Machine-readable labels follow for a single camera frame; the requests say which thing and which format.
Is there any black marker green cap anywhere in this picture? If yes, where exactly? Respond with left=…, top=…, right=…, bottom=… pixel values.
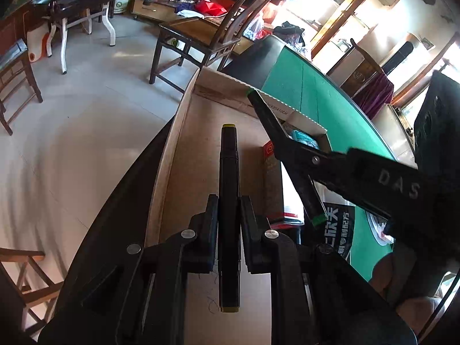
left=247, top=89, right=326, bottom=226

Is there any black red sachet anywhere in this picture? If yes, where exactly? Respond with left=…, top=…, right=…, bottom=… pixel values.
left=319, top=202, right=356, bottom=259

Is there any silver red carton box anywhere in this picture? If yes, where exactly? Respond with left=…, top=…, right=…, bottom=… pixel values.
left=263, top=141, right=304, bottom=229

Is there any teal wipes packet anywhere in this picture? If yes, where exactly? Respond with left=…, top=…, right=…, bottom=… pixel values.
left=291, top=129, right=320, bottom=150

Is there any purple cloth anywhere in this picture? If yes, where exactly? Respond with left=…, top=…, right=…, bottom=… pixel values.
left=353, top=73, right=394, bottom=120

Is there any wooden chair with cloth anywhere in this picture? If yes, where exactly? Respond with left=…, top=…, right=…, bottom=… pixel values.
left=327, top=39, right=384, bottom=97

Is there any cardboard tray box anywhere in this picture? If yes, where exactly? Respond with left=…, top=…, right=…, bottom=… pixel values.
left=141, top=69, right=314, bottom=344

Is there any dark clothes pile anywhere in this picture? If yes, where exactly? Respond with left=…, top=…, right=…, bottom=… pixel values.
left=272, top=21, right=306, bottom=46

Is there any wooden chair left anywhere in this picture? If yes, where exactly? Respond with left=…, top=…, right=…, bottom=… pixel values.
left=149, top=0, right=271, bottom=93

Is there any red bag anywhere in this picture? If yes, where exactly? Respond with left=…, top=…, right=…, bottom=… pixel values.
left=194, top=0, right=228, bottom=17

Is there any low wooden tv cabinet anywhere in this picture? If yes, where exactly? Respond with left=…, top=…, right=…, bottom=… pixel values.
left=131, top=0, right=183, bottom=23

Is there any dark wooden stool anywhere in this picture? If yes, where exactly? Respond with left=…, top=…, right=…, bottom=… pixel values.
left=1, top=39, right=44, bottom=135

